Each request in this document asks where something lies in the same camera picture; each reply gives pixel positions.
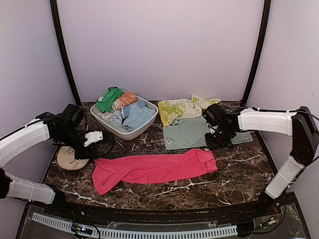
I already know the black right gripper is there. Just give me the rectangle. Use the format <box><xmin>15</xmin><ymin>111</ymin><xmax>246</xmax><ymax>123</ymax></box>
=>
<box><xmin>205</xmin><ymin>126</ymin><xmax>233</xmax><ymax>150</ymax></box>

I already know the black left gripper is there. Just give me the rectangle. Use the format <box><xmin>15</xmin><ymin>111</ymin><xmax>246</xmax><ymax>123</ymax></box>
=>
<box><xmin>56</xmin><ymin>127</ymin><xmax>99</xmax><ymax>160</ymax></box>

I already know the black left camera cable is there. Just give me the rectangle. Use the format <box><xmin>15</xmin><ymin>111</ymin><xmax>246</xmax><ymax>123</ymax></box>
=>
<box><xmin>74</xmin><ymin>109</ymin><xmax>115</xmax><ymax>160</ymax></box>

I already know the black right corner post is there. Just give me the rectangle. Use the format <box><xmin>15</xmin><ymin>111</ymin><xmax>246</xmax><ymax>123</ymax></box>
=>
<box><xmin>240</xmin><ymin>0</ymin><xmax>272</xmax><ymax>106</ymax></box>

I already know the black front table rail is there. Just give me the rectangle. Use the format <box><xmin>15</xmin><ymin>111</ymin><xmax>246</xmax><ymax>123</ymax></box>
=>
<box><xmin>27</xmin><ymin>193</ymin><xmax>297</xmax><ymax>225</ymax></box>

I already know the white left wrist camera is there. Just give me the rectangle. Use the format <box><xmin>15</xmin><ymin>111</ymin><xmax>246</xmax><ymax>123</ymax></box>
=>
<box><xmin>84</xmin><ymin>131</ymin><xmax>103</xmax><ymax>147</ymax></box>

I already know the light blue rolled towel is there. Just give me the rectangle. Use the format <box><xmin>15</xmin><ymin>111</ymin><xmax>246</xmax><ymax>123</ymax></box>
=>
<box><xmin>122</xmin><ymin>101</ymin><xmax>156</xmax><ymax>132</ymax></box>

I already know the black corner post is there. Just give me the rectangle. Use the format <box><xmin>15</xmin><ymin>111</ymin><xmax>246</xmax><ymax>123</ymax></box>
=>
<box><xmin>240</xmin><ymin>0</ymin><xmax>272</xmax><ymax>106</ymax></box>
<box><xmin>49</xmin><ymin>0</ymin><xmax>82</xmax><ymax>106</ymax></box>

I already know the mint green panda towel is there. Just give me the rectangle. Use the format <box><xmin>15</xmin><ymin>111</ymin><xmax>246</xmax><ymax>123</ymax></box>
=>
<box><xmin>163</xmin><ymin>116</ymin><xmax>253</xmax><ymax>150</ymax></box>

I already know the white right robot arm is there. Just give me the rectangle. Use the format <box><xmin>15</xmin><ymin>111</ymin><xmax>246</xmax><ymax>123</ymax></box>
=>
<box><xmin>202</xmin><ymin>104</ymin><xmax>319</xmax><ymax>216</ymax></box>

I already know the small blue rolled towel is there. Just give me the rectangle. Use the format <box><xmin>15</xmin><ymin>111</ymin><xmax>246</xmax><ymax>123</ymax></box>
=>
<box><xmin>109</xmin><ymin>111</ymin><xmax>125</xmax><ymax>129</ymax></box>

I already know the round painted ceramic plate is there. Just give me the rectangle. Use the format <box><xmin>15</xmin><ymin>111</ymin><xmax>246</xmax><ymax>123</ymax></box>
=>
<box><xmin>57</xmin><ymin>146</ymin><xmax>89</xmax><ymax>171</ymax></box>

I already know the black left corner post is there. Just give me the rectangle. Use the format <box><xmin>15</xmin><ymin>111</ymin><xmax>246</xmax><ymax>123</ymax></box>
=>
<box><xmin>49</xmin><ymin>0</ymin><xmax>82</xmax><ymax>106</ymax></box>

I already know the grey plastic basin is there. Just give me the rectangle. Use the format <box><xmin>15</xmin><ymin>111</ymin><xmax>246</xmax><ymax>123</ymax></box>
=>
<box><xmin>90</xmin><ymin>96</ymin><xmax>159</xmax><ymax>140</ymax></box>

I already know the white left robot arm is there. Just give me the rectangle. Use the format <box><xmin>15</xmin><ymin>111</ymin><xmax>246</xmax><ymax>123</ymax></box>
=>
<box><xmin>0</xmin><ymin>104</ymin><xmax>103</xmax><ymax>217</ymax></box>

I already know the green rolled towel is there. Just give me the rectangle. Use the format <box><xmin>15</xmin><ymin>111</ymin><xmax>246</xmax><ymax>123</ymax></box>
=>
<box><xmin>96</xmin><ymin>87</ymin><xmax>124</xmax><ymax>113</ymax></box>

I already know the yellow green patterned towel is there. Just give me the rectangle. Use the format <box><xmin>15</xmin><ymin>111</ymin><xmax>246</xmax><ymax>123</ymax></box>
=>
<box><xmin>158</xmin><ymin>95</ymin><xmax>222</xmax><ymax>127</ymax></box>

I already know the orange rolled towel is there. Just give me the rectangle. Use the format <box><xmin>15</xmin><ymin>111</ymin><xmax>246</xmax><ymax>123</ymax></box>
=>
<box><xmin>111</xmin><ymin>92</ymin><xmax>138</xmax><ymax>111</ymax></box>

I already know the grey slotted cable duct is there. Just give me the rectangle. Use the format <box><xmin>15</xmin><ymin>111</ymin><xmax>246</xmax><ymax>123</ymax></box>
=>
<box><xmin>31</xmin><ymin>213</ymin><xmax>238</xmax><ymax>239</ymax></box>

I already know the pink microfibre towel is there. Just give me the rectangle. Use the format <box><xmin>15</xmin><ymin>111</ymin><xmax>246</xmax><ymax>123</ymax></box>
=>
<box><xmin>92</xmin><ymin>148</ymin><xmax>217</xmax><ymax>195</ymax></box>

